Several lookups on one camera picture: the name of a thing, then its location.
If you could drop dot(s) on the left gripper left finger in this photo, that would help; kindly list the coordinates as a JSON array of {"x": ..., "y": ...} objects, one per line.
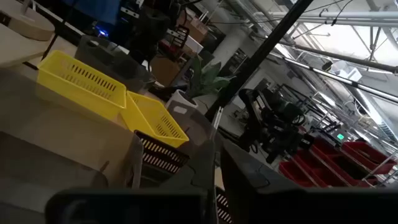
[{"x": 199, "y": 168}]

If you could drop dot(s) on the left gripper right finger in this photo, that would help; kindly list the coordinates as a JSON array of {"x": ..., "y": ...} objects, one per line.
[{"x": 239, "y": 174}]

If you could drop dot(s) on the black slotted plastic basket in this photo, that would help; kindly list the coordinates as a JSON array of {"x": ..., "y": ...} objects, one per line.
[{"x": 161, "y": 155}]

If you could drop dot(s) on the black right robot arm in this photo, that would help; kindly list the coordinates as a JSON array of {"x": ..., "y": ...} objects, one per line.
[{"x": 270, "y": 124}]

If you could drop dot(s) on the red plastic basket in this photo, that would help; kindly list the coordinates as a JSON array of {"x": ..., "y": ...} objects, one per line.
[
  {"x": 292, "y": 174},
  {"x": 323, "y": 152},
  {"x": 351, "y": 148}
]

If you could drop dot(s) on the yellow slotted plastic basket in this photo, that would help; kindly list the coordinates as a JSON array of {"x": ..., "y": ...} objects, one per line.
[
  {"x": 149, "y": 118},
  {"x": 84, "y": 90}
]

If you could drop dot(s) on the green plant in white pot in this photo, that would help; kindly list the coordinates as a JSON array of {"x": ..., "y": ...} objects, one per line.
[{"x": 182, "y": 98}]

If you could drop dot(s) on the brown cardboard box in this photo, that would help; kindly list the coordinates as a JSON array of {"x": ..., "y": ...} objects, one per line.
[
  {"x": 164, "y": 71},
  {"x": 196, "y": 29}
]

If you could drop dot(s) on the green lit small device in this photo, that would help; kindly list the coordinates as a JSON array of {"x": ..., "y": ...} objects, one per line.
[{"x": 340, "y": 136}]

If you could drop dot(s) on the long linked ceiling tube light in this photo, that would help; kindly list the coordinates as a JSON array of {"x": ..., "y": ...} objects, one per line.
[{"x": 335, "y": 77}]

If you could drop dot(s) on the red plastic bins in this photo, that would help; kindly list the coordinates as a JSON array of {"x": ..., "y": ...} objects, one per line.
[{"x": 380, "y": 165}]

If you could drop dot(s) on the grey translucent storage bin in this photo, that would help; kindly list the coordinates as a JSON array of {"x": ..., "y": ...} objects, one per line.
[{"x": 105, "y": 62}]

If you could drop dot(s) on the black office chair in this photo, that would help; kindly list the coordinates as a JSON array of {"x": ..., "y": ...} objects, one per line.
[{"x": 149, "y": 31}]

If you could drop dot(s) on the blue panel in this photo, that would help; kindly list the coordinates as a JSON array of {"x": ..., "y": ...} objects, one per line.
[{"x": 93, "y": 9}]

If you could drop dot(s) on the white table lamp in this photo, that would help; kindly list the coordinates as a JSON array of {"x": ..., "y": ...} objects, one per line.
[{"x": 28, "y": 28}]

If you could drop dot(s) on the black rig frame post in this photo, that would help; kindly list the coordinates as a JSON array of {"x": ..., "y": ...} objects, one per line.
[{"x": 264, "y": 49}]

